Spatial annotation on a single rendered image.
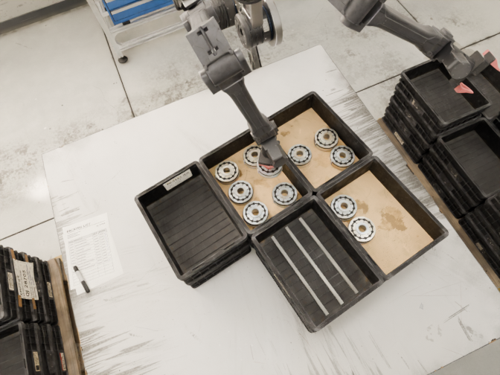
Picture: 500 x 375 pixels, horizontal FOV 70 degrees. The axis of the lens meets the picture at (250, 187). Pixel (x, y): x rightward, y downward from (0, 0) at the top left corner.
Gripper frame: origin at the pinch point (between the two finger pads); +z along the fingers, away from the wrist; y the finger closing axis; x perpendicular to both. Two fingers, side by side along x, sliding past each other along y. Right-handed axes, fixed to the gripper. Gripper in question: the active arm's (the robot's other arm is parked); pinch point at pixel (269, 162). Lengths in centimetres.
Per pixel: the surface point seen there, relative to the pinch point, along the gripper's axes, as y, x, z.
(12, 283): -66, 118, 46
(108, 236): -37, 68, 26
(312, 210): -12.0, -19.6, 13.0
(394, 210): -6, -52, 13
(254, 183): -4.5, 5.9, 13.4
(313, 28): 177, 0, 102
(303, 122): 29.5, -9.7, 14.3
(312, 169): 6.4, -16.9, 13.5
